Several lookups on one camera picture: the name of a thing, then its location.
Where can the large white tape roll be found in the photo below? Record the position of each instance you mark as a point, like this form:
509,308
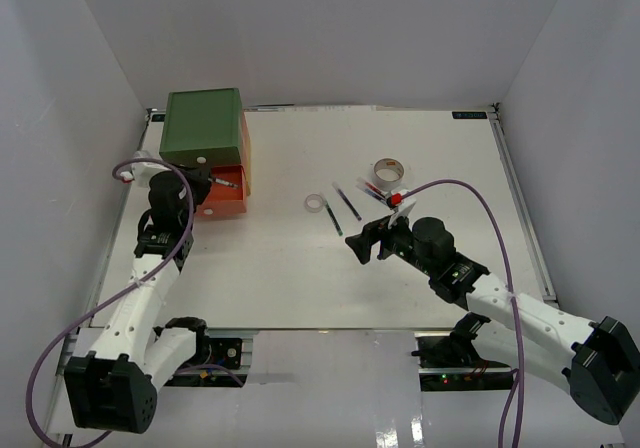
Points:
387,173

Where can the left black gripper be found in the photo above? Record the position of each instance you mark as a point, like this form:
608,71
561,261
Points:
198,177

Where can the small clear tape roll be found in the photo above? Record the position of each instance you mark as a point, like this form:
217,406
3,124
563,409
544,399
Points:
314,203

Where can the green drawer box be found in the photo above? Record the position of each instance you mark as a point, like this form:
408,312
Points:
203,127

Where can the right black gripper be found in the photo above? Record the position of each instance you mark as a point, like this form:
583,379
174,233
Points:
362,244

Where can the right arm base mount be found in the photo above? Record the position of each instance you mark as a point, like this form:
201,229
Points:
445,366

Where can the red pen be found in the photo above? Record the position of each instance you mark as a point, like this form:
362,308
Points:
369,186

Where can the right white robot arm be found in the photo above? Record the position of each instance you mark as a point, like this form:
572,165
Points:
595,363

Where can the blue pen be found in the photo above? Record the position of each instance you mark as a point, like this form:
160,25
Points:
372,193

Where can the black pen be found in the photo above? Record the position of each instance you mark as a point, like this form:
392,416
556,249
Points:
223,182

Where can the purple pen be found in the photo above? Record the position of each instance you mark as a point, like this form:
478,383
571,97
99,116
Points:
346,200

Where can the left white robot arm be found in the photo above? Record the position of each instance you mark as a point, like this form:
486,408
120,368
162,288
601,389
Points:
115,386

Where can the blue corner label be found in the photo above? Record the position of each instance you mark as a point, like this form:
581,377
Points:
469,115

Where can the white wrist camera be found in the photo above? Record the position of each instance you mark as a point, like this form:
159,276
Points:
141,172
401,204

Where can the green pen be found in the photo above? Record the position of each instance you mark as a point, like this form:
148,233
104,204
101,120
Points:
333,217

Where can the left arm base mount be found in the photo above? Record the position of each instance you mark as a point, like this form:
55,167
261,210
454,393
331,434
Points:
221,364

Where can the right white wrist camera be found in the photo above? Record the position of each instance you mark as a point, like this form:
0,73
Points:
401,204

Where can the orange cardboard box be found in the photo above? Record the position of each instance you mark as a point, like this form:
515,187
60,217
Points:
224,200

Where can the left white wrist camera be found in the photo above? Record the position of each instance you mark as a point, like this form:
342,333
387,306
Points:
141,172

